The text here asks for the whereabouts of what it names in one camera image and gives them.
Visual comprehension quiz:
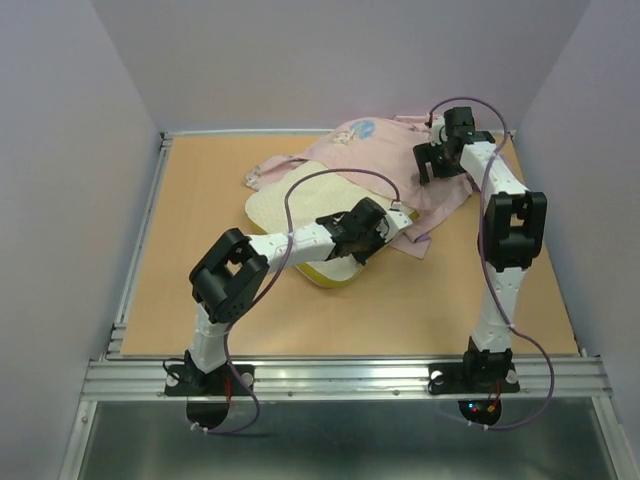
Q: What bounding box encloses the cream yellow pillow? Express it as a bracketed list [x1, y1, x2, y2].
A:
[244, 157, 395, 288]

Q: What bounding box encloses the pink cartoon pillowcase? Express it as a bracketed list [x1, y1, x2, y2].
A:
[244, 116, 474, 259]

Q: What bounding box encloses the aluminium front rail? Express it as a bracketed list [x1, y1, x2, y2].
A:
[81, 356, 613, 402]

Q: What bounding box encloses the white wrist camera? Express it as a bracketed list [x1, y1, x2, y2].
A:
[430, 115, 447, 146]
[377, 209, 413, 243]

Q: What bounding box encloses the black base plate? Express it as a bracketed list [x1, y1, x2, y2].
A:
[427, 362, 521, 398]
[163, 363, 253, 398]

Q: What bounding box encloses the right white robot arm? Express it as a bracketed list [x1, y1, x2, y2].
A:
[413, 107, 547, 395]

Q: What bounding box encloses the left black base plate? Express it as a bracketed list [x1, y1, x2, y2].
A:
[163, 363, 253, 398]

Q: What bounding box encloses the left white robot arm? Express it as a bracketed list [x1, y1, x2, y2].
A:
[185, 197, 412, 394]

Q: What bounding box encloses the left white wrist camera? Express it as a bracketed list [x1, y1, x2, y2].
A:
[377, 209, 413, 243]

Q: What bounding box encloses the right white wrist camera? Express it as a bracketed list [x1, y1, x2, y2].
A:
[430, 115, 447, 146]

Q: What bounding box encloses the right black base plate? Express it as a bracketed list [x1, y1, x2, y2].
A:
[427, 362, 521, 398]

